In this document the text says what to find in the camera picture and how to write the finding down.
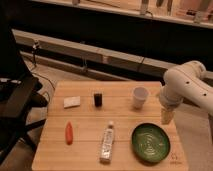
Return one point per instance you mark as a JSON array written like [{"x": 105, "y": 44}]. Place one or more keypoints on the black standing eraser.
[{"x": 98, "y": 99}]

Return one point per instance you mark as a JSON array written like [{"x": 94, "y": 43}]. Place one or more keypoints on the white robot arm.
[{"x": 185, "y": 81}]

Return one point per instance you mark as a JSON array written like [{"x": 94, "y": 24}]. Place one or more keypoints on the black office chair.
[{"x": 18, "y": 94}]

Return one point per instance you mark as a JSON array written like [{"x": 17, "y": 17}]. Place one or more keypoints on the clear plastic bottle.
[{"x": 107, "y": 143}]

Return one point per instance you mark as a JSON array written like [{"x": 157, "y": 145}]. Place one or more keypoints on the orange carrot toy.
[{"x": 69, "y": 133}]

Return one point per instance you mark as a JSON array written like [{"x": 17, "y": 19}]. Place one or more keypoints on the white paper cup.
[{"x": 140, "y": 95}]

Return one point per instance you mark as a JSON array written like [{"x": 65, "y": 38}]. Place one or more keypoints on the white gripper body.
[{"x": 167, "y": 115}]

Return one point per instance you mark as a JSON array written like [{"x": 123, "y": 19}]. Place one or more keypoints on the green ribbed plate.
[{"x": 150, "y": 143}]

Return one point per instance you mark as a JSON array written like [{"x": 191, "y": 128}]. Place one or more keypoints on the white sponge block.
[{"x": 72, "y": 101}]

